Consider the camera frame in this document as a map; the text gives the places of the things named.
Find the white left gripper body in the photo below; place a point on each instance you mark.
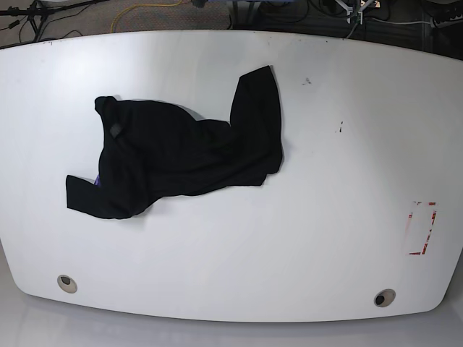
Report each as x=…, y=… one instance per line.
x=354, y=13

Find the black T-shirt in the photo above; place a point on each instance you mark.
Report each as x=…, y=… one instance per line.
x=153, y=150

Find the white power strip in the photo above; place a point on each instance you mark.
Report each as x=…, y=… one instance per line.
x=447, y=18

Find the red tape rectangle marking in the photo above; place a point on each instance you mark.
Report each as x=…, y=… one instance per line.
x=419, y=227

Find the black tripod stand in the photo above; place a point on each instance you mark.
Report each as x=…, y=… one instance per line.
x=38, y=13

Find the right table cable grommet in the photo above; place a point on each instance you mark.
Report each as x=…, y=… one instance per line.
x=385, y=298

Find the table cable grommet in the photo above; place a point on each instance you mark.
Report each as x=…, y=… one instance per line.
x=385, y=298
x=67, y=284

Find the left table cable grommet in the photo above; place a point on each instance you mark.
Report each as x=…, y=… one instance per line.
x=67, y=284

